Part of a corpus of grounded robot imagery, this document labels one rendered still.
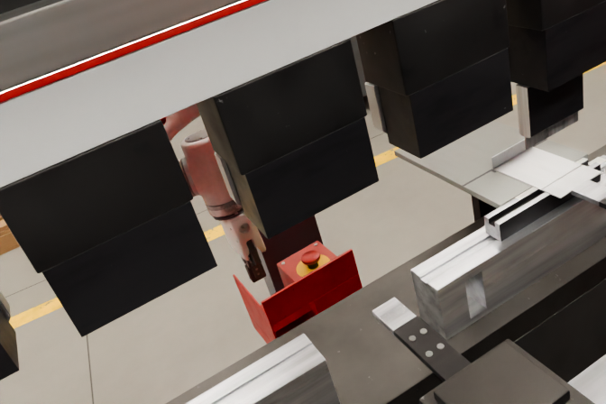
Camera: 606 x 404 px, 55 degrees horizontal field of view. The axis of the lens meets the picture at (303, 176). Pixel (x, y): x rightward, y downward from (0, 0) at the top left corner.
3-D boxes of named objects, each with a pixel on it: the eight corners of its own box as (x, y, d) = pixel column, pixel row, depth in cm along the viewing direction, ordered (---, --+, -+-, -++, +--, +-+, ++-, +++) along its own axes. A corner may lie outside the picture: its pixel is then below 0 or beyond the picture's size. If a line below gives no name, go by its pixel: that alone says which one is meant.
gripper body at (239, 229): (255, 203, 112) (273, 250, 116) (235, 188, 120) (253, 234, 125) (220, 221, 109) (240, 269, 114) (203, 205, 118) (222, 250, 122)
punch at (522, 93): (572, 119, 84) (570, 57, 79) (583, 123, 82) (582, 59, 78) (520, 147, 81) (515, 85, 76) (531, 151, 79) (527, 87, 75)
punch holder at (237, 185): (343, 156, 72) (310, 27, 64) (382, 179, 65) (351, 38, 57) (234, 209, 67) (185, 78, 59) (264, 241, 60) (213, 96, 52)
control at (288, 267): (330, 281, 132) (310, 217, 124) (371, 317, 119) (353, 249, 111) (253, 327, 126) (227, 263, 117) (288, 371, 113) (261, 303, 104)
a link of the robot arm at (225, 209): (252, 191, 111) (257, 205, 112) (235, 179, 119) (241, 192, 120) (213, 211, 108) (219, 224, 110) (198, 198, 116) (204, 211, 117)
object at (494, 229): (583, 174, 91) (583, 157, 89) (600, 180, 88) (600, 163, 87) (485, 233, 85) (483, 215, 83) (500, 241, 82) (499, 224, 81)
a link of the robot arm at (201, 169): (200, 212, 110) (247, 196, 110) (174, 151, 104) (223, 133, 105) (199, 195, 117) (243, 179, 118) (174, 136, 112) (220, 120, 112)
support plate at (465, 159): (470, 116, 112) (469, 112, 111) (588, 159, 90) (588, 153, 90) (394, 155, 106) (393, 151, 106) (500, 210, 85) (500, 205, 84)
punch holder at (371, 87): (467, 94, 78) (452, -32, 70) (516, 109, 71) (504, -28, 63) (376, 139, 73) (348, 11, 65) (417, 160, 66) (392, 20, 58)
